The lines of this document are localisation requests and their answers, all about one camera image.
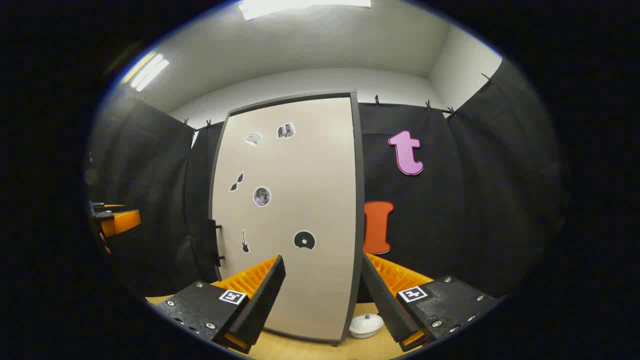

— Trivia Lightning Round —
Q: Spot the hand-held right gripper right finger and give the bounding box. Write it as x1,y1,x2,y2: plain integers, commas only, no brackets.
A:
361,253,502,353

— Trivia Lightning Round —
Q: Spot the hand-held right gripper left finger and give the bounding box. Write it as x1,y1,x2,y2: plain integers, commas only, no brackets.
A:
147,255,287,355

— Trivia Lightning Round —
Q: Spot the ceiling strip light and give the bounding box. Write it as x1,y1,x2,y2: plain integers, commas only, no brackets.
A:
122,52,170,93

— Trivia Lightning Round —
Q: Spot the grey cabinet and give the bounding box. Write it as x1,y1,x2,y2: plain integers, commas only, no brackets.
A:
207,90,367,347

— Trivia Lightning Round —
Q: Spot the white round lidded bowl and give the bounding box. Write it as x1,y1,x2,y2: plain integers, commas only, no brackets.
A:
348,313,385,340

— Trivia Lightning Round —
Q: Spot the black backdrop cloth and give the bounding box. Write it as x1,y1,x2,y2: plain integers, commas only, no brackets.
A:
87,57,571,306

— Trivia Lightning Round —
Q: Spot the beige cabinet door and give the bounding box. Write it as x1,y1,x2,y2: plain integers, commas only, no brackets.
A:
209,97,358,343

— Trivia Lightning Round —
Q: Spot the rectangular ceiling light panel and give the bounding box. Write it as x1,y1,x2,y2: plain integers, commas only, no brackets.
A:
239,0,372,21

